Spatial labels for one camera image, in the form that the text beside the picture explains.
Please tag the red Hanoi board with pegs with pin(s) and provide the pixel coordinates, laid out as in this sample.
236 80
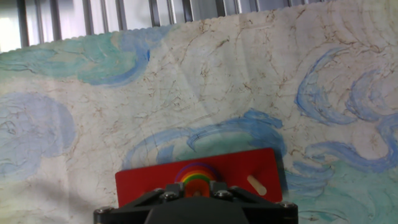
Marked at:
242 165

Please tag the painted landscape print cloth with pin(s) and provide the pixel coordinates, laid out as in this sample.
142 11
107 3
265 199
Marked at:
217 93

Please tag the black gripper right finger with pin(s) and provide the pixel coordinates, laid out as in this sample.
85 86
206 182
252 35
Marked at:
264 208

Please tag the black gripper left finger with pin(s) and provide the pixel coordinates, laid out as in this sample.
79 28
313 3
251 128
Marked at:
133 208

